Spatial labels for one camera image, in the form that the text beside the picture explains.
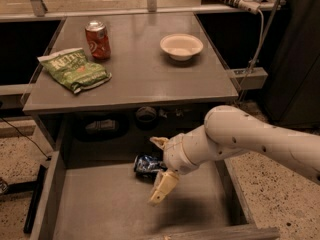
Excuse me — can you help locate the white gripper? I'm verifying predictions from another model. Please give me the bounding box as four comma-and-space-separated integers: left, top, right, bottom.
148, 133, 204, 206

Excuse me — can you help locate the blue pepsi can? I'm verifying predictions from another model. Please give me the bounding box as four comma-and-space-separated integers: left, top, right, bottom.
133, 154, 167, 178

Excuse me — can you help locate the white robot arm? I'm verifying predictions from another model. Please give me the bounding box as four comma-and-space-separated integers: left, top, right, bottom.
148, 105, 320, 206

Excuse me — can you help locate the grey open drawer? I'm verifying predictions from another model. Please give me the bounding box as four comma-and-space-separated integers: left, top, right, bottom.
30, 140, 279, 240

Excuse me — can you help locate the red soda can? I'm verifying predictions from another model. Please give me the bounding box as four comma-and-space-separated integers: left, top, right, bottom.
85, 20, 111, 60

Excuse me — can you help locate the white paper bowl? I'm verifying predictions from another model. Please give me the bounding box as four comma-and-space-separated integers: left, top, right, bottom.
160, 34, 203, 61

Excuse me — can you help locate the black floor bar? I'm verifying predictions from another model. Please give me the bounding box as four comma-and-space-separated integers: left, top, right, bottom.
23, 165, 47, 234

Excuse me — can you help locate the green chip bag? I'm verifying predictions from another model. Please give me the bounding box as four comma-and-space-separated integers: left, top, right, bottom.
38, 48, 112, 94

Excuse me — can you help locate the black cable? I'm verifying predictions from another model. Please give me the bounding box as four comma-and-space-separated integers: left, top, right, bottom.
0, 116, 53, 160

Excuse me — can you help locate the white cable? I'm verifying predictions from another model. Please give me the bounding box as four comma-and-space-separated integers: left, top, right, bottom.
237, 9, 266, 102

